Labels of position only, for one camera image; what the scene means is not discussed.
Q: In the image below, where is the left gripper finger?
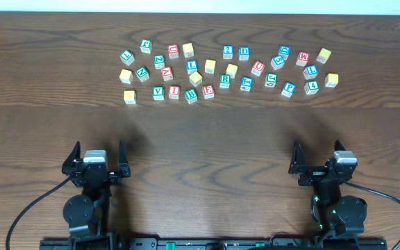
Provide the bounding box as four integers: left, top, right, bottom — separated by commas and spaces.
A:
118, 140, 131, 178
62, 141, 81, 175

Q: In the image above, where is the green N block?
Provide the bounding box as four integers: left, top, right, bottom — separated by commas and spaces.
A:
135, 66, 150, 83

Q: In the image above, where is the red E block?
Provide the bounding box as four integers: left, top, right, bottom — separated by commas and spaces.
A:
202, 85, 215, 99

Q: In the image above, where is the red u block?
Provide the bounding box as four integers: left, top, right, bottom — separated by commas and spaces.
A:
251, 60, 265, 76
167, 44, 179, 59

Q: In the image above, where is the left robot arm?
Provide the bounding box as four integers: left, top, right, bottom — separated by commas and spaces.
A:
62, 142, 131, 249

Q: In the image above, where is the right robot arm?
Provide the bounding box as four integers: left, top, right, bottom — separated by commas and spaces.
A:
288, 140, 367, 249

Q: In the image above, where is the green 4 block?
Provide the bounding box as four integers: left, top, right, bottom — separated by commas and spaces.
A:
304, 81, 319, 94

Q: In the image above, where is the yellow G block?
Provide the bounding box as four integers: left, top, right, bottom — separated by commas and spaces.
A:
325, 73, 339, 88

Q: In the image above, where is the yellow K block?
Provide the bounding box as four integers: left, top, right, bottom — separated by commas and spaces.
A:
124, 90, 137, 105

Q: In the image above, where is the blue P block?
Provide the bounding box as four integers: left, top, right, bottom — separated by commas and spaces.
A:
281, 82, 296, 98

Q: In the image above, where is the blue L block right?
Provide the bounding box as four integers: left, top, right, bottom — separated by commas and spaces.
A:
303, 65, 319, 80

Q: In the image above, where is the blue l block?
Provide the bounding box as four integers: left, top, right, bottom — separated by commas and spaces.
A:
303, 65, 319, 80
186, 60, 198, 75

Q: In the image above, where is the green V block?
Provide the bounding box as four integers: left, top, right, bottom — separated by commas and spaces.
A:
152, 86, 165, 101

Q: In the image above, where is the green block centre right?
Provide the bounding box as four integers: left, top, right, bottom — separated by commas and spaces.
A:
265, 73, 277, 88

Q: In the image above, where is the red I block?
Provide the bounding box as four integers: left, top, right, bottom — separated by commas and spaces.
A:
168, 85, 181, 100

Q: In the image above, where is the yellow block top right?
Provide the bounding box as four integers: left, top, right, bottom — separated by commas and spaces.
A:
316, 48, 331, 64

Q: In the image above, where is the red M block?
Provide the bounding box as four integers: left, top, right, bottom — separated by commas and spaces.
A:
296, 51, 310, 67

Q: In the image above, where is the green B block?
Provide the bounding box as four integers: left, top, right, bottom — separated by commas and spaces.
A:
185, 88, 198, 104

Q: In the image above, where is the blue 5 block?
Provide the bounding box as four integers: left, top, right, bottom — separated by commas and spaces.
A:
271, 56, 285, 70

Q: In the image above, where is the red A block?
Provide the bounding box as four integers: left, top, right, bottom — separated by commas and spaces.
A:
161, 67, 174, 81

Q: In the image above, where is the green L block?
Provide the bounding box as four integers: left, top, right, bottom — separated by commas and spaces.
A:
119, 50, 135, 66

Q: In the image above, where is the green R block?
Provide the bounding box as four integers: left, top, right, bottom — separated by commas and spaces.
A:
219, 74, 231, 89

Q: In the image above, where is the blue D block right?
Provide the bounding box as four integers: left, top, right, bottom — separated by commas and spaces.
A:
278, 45, 291, 60

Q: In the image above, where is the blue d block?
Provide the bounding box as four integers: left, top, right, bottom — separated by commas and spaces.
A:
278, 45, 291, 60
239, 47, 250, 61

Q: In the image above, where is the green Z block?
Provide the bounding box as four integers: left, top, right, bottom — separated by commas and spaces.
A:
153, 54, 165, 69

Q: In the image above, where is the yellow O block right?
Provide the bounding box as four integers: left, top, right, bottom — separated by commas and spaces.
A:
226, 63, 238, 78

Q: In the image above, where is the yellow o block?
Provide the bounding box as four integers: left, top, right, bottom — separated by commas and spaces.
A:
189, 71, 203, 87
226, 63, 238, 78

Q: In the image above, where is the yellow O block centre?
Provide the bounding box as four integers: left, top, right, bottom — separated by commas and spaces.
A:
189, 71, 203, 87

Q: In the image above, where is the blue L block centre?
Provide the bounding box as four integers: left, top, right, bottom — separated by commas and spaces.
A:
186, 60, 198, 75

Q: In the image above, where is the green block top left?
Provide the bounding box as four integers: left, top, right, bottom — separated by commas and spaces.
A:
140, 39, 152, 53

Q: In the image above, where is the yellow S block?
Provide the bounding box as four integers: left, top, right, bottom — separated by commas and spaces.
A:
204, 59, 216, 74

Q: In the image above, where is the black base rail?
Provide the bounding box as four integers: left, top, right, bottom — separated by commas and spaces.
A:
39, 235, 388, 250

